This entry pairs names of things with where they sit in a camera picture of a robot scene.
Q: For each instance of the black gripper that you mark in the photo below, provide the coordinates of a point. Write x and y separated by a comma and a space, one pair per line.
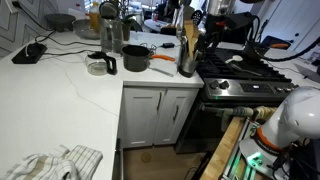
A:
233, 28

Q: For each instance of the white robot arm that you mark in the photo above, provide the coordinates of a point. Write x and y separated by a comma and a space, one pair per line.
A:
296, 113

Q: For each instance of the black griddle plate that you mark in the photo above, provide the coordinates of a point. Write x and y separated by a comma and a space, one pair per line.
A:
220, 70

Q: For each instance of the white plastic spoon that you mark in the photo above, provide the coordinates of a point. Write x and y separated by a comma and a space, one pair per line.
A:
237, 58

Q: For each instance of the metal utensil storage bin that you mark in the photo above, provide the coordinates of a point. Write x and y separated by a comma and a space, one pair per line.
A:
187, 68

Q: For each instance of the large silver stove knob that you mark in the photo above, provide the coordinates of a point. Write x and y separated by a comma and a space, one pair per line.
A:
224, 84
214, 84

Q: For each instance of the stainless gas stove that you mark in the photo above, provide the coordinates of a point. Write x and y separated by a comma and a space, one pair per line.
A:
253, 88

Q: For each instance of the small silver stove knob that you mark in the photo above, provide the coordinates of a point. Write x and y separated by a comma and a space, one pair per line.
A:
292, 89
286, 89
278, 89

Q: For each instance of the wooden spatula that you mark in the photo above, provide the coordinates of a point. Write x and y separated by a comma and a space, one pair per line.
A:
189, 33

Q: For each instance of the grey slotted turner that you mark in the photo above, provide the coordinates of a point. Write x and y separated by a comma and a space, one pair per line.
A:
188, 12

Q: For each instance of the black power adapter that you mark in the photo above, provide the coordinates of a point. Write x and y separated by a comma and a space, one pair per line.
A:
168, 45

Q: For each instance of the black dining chair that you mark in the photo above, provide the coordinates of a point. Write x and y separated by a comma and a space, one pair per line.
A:
168, 30

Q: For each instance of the white round dining table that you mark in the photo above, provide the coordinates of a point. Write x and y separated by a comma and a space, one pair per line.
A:
155, 24

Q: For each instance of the potted green plant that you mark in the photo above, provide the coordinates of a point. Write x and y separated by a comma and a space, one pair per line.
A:
127, 26

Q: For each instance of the white panel door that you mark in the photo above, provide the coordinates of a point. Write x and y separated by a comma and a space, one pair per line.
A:
290, 20

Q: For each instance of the white cabinet door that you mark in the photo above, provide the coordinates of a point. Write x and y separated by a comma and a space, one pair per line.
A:
141, 116
173, 116

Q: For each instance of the beige cloth roll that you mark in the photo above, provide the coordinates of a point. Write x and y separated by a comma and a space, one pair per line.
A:
266, 112

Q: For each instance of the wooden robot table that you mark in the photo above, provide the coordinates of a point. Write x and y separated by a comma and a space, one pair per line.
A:
223, 153

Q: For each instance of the glass coffee carafe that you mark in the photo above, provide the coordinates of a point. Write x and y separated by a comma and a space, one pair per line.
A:
96, 66

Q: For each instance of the orange juice bottle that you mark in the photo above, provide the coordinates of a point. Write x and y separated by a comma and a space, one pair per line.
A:
94, 18

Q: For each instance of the black stone bowl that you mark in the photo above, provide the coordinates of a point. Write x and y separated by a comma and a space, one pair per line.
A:
60, 20

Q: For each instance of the striped dish towel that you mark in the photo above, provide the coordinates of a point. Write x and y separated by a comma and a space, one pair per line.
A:
50, 163

